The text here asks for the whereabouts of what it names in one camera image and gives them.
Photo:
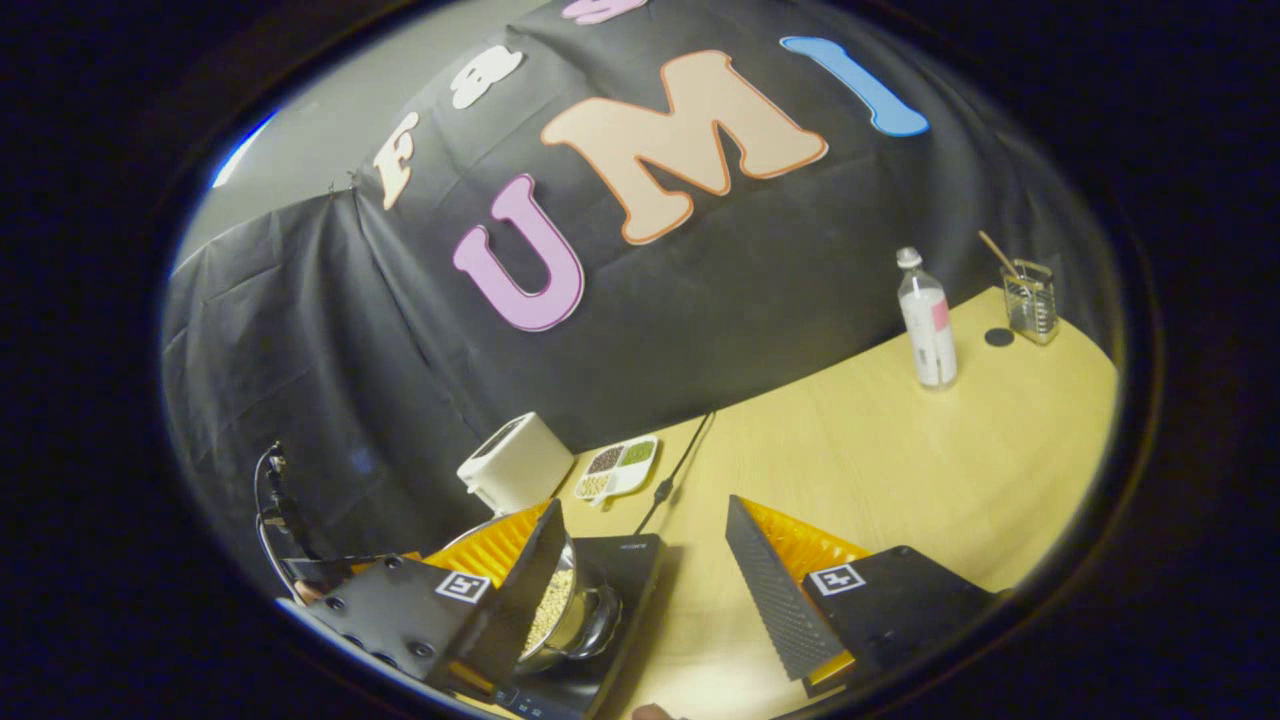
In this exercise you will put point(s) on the pile of soybeans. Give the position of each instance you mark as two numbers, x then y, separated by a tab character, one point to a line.
553	610

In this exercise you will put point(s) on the small heap of yellow beans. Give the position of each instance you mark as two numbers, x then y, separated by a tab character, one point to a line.
593	486

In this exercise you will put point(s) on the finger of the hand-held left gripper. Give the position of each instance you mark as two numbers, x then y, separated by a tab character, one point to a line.
390	560

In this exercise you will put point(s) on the white box appliance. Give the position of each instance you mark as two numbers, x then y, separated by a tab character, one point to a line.
520	465

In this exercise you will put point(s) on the black induction cooktop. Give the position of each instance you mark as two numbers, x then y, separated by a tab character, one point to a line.
630	600

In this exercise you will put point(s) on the pile of dark beans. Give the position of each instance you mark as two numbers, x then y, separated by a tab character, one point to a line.
606	459

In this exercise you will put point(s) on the wooden stick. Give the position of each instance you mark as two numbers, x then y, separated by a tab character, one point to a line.
998	252

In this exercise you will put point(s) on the clear plastic bottle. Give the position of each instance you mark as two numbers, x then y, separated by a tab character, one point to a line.
928	330

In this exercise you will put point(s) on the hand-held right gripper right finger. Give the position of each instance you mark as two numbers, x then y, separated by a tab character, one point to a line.
765	590

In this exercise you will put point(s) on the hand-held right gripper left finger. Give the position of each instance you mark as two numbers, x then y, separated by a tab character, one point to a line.
530	590

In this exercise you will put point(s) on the pile of green beans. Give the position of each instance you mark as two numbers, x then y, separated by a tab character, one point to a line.
638	453

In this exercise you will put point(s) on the small black disc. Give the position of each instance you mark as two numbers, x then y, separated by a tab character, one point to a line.
999	337

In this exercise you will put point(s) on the white divided dish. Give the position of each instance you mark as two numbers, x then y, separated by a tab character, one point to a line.
625	480

